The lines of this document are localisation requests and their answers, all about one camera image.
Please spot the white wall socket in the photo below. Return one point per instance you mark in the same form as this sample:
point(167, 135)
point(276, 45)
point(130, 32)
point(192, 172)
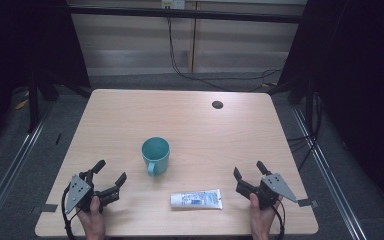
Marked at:
point(172, 3)

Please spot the black horizontal bar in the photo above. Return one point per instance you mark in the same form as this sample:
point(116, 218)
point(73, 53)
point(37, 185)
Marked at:
point(186, 14)

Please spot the dark round table grommet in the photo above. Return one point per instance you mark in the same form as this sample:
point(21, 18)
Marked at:
point(217, 104)

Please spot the white toothpaste tube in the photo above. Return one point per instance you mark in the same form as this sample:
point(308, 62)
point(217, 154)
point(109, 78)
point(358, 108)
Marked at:
point(196, 199)

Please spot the metal floor rail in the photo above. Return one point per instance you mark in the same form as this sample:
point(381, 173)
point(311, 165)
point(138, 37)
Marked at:
point(330, 180)
point(10, 170)

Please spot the person's left hand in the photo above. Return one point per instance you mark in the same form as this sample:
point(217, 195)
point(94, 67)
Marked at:
point(94, 221)

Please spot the black metal stand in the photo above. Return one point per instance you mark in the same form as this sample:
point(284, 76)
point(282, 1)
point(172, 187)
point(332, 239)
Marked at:
point(309, 103)
point(32, 103)

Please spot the yellow floor scrap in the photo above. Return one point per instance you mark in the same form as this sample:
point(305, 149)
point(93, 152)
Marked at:
point(21, 104)

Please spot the small black floor strip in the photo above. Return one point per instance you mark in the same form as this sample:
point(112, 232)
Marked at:
point(58, 138)

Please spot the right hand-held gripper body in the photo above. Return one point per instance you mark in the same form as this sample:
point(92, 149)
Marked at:
point(275, 185)

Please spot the dark curtain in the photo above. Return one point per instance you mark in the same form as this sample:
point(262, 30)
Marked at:
point(20, 43)
point(356, 83)

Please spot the person's right hand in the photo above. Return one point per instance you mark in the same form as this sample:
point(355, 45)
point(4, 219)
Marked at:
point(262, 221)

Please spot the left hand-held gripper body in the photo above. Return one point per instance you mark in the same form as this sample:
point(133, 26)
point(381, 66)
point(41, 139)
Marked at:
point(77, 195)

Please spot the teal cup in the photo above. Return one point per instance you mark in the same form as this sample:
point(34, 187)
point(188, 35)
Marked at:
point(156, 158)

